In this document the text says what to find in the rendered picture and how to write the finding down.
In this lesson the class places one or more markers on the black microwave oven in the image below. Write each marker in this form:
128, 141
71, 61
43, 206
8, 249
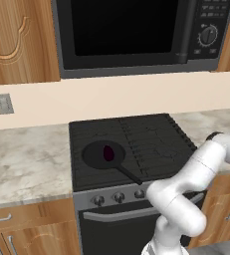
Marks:
143, 33

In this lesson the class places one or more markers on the wooden drawer front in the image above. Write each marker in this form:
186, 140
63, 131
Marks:
30, 212
227, 181

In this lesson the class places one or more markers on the grey wall socket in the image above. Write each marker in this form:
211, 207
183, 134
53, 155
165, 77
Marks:
4, 103

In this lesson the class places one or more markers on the grey stove knob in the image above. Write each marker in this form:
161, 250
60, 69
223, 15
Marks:
139, 193
118, 197
98, 200

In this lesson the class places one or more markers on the black oven door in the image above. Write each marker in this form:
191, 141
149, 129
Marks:
119, 232

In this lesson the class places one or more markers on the purple eggplant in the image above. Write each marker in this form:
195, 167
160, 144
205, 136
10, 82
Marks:
109, 153

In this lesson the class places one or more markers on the black frying pan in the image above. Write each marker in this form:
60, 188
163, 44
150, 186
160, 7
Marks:
100, 154

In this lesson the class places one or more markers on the black stove hob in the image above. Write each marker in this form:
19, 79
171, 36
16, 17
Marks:
129, 146

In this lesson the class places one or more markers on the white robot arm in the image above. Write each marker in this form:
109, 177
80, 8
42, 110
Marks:
183, 186

